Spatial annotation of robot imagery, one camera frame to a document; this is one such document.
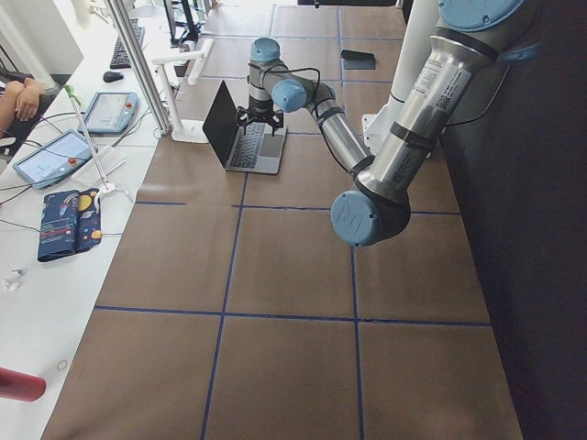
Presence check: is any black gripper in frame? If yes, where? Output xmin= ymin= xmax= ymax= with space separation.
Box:
xmin=236 ymin=104 xmax=283 ymax=137

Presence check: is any dark grey laptop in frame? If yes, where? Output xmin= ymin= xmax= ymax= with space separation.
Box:
xmin=203 ymin=81 xmax=286 ymax=174

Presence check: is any black mouse pad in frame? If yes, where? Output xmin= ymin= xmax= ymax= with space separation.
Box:
xmin=340 ymin=49 xmax=376 ymax=71

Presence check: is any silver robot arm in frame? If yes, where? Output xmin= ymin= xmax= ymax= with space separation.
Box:
xmin=237 ymin=1 xmax=540 ymax=247

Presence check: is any white desk lamp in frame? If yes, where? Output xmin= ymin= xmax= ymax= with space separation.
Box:
xmin=151 ymin=38 xmax=216 ymax=145

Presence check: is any black computer mouse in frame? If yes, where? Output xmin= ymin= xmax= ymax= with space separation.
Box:
xmin=103 ymin=71 xmax=124 ymax=83

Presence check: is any person's hand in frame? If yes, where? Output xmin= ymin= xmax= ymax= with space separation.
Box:
xmin=2 ymin=78 xmax=45 ymax=122

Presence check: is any far blue teach pendant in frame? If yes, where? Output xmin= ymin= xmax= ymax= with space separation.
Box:
xmin=83 ymin=92 xmax=138 ymax=135

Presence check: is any blue teach pendant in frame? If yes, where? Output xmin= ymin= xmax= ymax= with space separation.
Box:
xmin=12 ymin=130 xmax=92 ymax=189
xmin=83 ymin=92 xmax=138 ymax=135

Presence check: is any black keyboard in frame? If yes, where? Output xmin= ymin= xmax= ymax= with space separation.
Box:
xmin=109 ymin=18 xmax=146 ymax=71

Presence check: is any white tripod stand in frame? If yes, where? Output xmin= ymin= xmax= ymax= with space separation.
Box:
xmin=64 ymin=84 xmax=133 ymax=213

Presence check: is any brown paper table cover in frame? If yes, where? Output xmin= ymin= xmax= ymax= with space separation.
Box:
xmin=40 ymin=4 xmax=524 ymax=440

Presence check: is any near blue teach pendant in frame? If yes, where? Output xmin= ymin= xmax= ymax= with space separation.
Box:
xmin=12 ymin=130 xmax=92 ymax=189

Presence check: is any navy patterned pouch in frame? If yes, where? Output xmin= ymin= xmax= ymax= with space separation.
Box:
xmin=37 ymin=188 xmax=102 ymax=262

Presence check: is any red bottle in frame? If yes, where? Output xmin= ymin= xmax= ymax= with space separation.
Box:
xmin=0 ymin=368 xmax=47 ymax=402

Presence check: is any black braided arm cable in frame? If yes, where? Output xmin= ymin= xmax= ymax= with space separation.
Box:
xmin=256 ymin=63 xmax=349 ymax=175

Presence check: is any aluminium frame post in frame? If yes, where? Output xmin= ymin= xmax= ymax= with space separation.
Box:
xmin=105 ymin=0 xmax=172 ymax=135

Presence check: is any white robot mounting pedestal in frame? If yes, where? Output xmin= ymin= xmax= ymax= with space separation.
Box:
xmin=361 ymin=0 xmax=439 ymax=155

